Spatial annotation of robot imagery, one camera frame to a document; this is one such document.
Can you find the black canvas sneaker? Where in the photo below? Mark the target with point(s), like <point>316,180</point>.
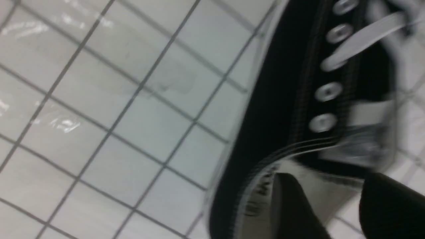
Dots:
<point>323,108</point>

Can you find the white grid tablecloth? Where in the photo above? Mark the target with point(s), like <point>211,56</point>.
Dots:
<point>114,112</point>

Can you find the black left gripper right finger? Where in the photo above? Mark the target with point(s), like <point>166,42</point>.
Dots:
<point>390,210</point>

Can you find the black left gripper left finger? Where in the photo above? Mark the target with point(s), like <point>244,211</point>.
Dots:
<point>292,217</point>

